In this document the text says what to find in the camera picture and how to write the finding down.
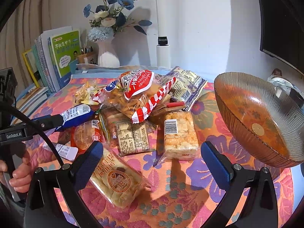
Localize red round cake pack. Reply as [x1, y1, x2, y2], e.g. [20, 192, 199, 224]
[71, 120, 103, 151]

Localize blue snack bar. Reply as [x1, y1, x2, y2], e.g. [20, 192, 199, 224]
[55, 104, 94, 132]

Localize yellow small snack packet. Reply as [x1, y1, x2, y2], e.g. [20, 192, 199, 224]
[74, 81, 99, 106]

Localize rice cake pack orange logo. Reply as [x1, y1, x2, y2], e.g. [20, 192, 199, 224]
[90, 145, 150, 209]

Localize rice cake pack with barcode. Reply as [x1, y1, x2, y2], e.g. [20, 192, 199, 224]
[158, 111, 199, 164]

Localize biscuit pack with label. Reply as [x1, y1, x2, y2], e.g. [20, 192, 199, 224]
[98, 108, 155, 157]

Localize red white striped snack bag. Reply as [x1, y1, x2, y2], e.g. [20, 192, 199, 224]
[92, 70, 176, 124]

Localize blue white printed snack bag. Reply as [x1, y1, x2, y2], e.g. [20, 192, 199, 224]
[160, 66, 207, 111]

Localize toast bread pack red label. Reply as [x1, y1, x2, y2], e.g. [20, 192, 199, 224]
[149, 101, 185, 117]

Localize person's left hand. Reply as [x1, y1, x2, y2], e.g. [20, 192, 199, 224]
[9, 150, 32, 193]

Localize white label snack packet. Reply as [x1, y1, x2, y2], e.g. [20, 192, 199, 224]
[53, 142, 78, 162]

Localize floral orange tablecloth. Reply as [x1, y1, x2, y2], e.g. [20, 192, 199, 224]
[26, 78, 294, 227]

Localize amber ribbed glass bowl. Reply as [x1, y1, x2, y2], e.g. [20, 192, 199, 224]
[214, 72, 303, 168]

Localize stack of books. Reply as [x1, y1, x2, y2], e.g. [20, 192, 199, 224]
[17, 26, 78, 116]

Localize green cover book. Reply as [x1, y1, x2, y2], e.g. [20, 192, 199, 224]
[48, 30, 81, 89]

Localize wooden pen holder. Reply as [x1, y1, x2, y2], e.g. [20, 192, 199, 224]
[77, 51, 97, 65]

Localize white ceramic vase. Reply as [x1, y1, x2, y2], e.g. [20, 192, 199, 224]
[96, 36, 120, 68]

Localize blue white artificial flowers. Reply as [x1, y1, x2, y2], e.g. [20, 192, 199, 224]
[83, 0, 153, 42]

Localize black cable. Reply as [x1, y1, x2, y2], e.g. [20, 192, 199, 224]
[0, 103, 65, 168]

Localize white cylinder with black camera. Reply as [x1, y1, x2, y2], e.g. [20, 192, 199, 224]
[156, 36, 171, 68]

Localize dark wall television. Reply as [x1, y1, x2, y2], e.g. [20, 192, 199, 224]
[259, 0, 303, 74]

